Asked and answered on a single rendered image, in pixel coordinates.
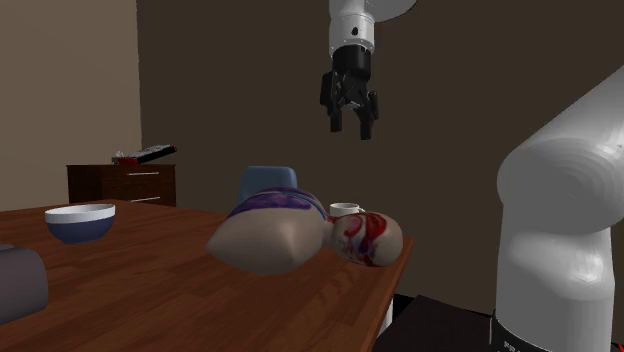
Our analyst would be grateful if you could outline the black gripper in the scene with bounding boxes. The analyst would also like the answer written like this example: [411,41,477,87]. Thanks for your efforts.
[319,45,381,142]

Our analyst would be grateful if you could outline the grey rounded block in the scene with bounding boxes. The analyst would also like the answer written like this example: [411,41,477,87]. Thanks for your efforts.
[0,243,50,327]

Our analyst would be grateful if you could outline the dark robot stand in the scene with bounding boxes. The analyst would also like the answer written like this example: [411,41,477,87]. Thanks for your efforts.
[372,293,495,352]

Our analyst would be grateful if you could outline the brown wooden table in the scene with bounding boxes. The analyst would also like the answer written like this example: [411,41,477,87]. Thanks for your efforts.
[0,198,416,352]

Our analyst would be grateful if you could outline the blue chair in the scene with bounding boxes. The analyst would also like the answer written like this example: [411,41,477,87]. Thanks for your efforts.
[236,165,299,206]

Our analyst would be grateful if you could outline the beige vase purple red paint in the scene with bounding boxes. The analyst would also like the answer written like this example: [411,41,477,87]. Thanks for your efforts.
[205,186,405,277]

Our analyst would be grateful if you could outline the dark wooden chest of drawers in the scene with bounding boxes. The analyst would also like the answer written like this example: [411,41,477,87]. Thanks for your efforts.
[66,143,179,208]

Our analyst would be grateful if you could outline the blue and white bowl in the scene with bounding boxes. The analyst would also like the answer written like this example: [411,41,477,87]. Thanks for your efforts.
[44,203,117,245]

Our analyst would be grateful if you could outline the white mug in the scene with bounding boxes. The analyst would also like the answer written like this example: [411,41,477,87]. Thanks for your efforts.
[328,202,366,220]

